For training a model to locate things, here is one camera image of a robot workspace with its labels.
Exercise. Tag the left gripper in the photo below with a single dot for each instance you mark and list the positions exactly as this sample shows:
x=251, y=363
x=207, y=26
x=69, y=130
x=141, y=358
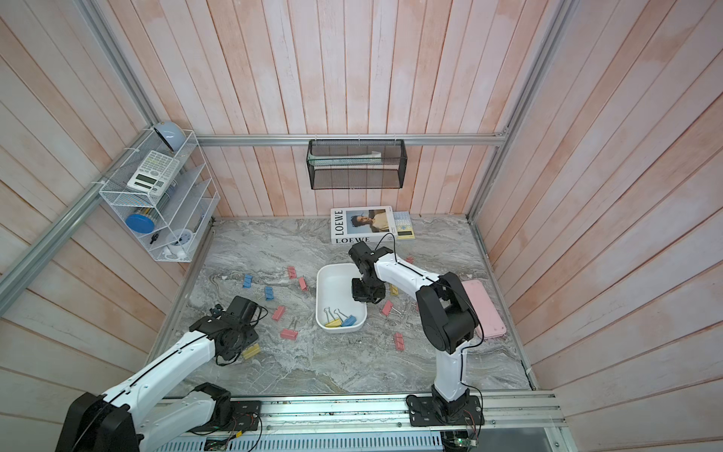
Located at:
x=252, y=335

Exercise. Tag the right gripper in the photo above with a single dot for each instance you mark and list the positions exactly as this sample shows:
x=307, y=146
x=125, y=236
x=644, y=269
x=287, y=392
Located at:
x=360, y=296

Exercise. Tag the yellow binder clip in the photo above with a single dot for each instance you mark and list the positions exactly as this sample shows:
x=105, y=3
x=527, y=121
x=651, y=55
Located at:
x=250, y=352

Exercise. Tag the white storage box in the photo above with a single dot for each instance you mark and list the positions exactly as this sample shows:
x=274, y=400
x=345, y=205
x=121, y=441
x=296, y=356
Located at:
x=333, y=290

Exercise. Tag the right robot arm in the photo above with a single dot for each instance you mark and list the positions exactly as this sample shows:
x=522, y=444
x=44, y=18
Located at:
x=449, y=322

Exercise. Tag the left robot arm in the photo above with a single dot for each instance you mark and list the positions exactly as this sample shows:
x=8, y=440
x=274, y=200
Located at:
x=128, y=416

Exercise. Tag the blue clip in box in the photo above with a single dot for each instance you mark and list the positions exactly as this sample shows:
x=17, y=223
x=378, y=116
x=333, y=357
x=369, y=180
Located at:
x=349, y=321

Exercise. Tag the yellow clip in box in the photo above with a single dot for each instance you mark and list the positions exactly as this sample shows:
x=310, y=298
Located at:
x=332, y=320

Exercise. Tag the white Loewe book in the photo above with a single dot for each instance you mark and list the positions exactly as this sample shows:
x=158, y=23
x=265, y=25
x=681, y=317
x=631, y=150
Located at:
x=350, y=225

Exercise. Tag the small yellow book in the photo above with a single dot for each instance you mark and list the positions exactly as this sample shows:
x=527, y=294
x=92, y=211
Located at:
x=403, y=221

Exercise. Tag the white tape roll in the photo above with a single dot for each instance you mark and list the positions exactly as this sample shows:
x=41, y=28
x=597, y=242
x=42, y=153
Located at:
x=178, y=242

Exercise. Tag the papers in mesh basket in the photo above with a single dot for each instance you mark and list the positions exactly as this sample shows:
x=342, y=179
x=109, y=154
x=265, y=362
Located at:
x=344, y=161

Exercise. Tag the blue lid container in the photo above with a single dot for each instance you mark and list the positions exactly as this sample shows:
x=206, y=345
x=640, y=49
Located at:
x=142, y=220

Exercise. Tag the white calculator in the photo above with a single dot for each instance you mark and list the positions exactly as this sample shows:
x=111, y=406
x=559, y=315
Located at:
x=154, y=174

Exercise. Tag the black mesh wall basket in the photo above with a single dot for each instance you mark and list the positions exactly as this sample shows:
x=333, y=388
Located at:
x=390, y=174

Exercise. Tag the white wire shelf rack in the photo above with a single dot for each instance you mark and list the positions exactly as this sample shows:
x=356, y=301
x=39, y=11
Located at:
x=189, y=202

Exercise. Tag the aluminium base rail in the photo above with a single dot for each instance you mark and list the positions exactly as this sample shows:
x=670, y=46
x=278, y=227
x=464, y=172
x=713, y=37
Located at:
x=502, y=421

